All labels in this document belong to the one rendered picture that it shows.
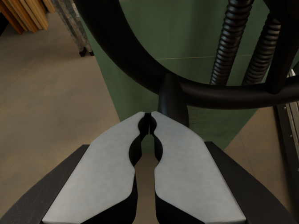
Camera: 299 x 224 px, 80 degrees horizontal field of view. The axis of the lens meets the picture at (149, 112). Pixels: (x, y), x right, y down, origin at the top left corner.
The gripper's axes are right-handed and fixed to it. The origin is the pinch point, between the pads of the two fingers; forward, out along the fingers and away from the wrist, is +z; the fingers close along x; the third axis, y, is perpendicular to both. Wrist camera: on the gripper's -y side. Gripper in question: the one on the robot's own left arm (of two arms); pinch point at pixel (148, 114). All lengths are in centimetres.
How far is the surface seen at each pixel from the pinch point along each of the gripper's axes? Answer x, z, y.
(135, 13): -2.5, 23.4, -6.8
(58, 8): -53, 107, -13
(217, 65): 8.8, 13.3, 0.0
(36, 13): -90, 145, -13
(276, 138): 59, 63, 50
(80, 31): -46, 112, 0
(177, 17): 4.7, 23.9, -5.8
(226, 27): 8.4, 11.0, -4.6
